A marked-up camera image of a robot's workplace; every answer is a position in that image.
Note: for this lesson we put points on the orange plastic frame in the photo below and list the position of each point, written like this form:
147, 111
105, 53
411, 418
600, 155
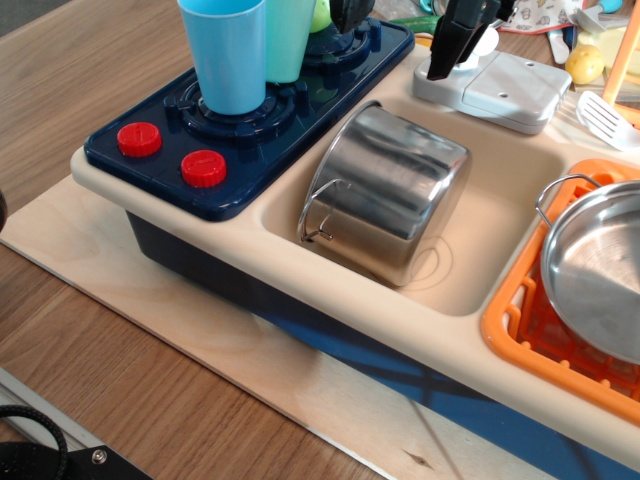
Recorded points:
620, 71

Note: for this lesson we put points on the stainless steel pan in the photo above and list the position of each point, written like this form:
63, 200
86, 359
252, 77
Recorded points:
589, 265

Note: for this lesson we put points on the orange dish rack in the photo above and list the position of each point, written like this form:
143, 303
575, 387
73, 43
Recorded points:
520, 326

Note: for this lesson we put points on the green toy cucumber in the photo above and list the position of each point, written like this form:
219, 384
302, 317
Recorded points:
419, 24

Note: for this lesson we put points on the dark blue toy stove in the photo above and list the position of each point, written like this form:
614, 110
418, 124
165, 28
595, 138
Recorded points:
338, 71

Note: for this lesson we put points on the patterned white cloth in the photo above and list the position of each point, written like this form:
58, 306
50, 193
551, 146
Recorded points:
540, 16

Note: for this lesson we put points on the white plastic spatula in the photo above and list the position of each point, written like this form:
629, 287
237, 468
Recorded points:
605, 123

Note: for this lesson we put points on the mint green plastic cup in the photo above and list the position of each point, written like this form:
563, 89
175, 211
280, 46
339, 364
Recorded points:
288, 24

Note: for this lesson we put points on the beige toy kitchen counter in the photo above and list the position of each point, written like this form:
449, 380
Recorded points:
439, 326

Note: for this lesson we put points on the lime green toy item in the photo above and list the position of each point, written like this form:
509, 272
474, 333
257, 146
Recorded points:
322, 16

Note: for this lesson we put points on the stainless steel pot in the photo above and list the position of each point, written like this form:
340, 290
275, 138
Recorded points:
383, 193

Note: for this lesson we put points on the left red stove knob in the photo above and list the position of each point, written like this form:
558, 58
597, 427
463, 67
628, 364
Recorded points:
139, 139

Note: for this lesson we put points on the grey toy faucet base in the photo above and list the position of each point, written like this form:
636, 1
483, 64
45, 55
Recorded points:
503, 89

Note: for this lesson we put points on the yellow toy potato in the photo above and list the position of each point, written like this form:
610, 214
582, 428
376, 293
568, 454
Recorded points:
585, 64

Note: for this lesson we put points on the light plywood board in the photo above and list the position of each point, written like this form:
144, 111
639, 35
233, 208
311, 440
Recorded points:
189, 386

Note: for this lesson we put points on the black metal bracket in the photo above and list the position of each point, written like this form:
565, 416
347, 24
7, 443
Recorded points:
102, 463

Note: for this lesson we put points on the red stove knob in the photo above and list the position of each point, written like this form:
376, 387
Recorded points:
203, 168
139, 139

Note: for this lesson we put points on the right red stove knob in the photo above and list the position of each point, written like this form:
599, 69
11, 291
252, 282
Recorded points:
203, 168

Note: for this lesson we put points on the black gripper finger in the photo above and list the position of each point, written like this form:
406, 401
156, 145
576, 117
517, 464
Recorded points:
458, 32
348, 14

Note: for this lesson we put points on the blue plastic cup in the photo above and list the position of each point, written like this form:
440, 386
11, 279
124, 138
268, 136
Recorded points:
227, 44

